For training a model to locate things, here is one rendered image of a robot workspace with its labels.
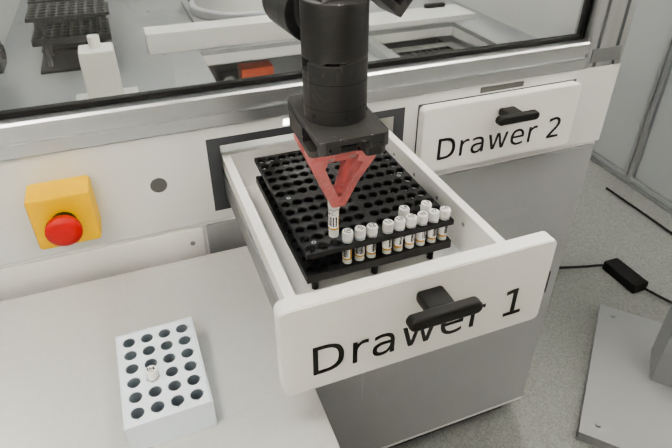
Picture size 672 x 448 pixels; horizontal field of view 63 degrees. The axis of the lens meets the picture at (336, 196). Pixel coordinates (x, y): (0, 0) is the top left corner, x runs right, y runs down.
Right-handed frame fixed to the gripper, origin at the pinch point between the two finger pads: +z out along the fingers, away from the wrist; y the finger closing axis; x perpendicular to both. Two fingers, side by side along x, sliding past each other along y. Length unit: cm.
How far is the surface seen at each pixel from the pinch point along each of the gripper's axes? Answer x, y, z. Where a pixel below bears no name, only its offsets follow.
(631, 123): -172, 113, 75
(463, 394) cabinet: -39, 23, 80
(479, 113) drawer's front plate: -31.3, 22.4, 6.2
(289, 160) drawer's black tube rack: -0.2, 19.2, 6.5
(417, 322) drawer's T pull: -2.5, -13.9, 5.0
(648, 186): -172, 96, 96
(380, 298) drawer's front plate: -0.5, -10.4, 4.7
